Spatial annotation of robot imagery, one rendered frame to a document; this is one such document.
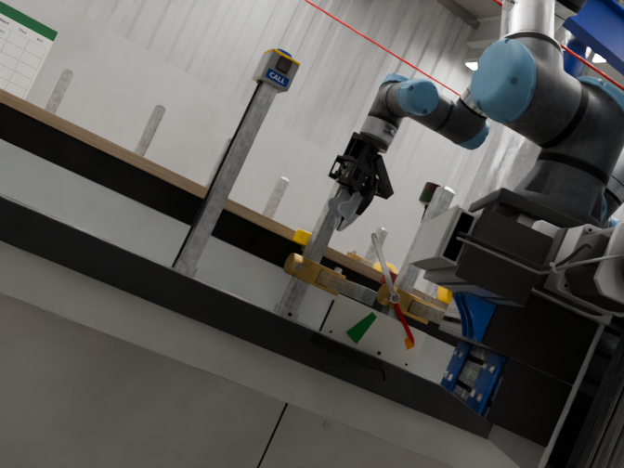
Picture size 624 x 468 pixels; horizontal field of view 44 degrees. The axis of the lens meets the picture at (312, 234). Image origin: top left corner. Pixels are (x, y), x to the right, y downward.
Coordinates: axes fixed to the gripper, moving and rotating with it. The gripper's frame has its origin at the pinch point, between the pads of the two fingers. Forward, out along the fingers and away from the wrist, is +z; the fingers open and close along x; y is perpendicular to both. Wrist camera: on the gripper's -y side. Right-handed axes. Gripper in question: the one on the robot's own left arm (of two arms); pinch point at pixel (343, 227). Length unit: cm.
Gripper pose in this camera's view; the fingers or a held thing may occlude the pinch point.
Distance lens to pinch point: 171.0
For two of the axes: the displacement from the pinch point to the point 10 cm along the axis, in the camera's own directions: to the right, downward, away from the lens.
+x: 6.3, 2.3, -7.4
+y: -6.6, -3.5, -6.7
